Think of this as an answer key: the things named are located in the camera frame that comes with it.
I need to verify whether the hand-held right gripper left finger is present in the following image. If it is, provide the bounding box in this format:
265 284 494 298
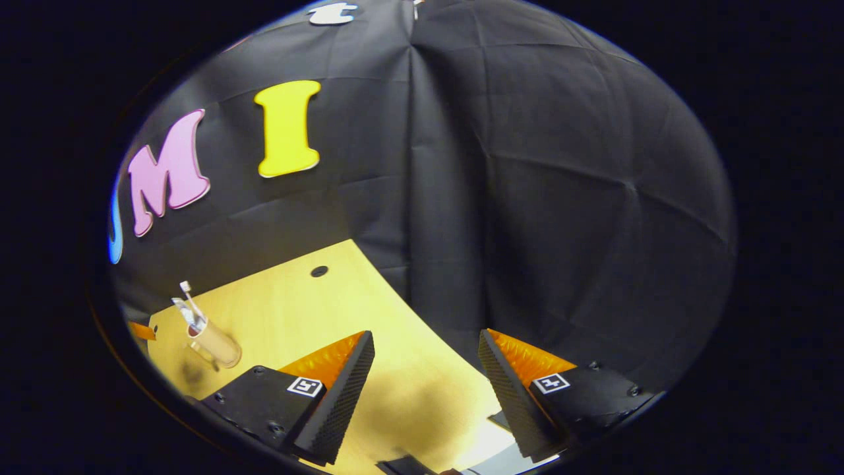
201 330 375 466

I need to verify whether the white toothpaste tube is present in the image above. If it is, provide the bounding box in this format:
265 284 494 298
171 297 205 334

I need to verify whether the black backdrop cloth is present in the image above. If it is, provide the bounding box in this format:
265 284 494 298
109 0 738 396

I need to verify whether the pale pink toothbrush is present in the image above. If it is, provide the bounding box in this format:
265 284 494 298
179 281 207 325

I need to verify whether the beige cup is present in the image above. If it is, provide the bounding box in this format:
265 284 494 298
187 319 243 371

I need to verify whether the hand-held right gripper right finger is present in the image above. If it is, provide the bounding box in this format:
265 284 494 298
479 329 657 462

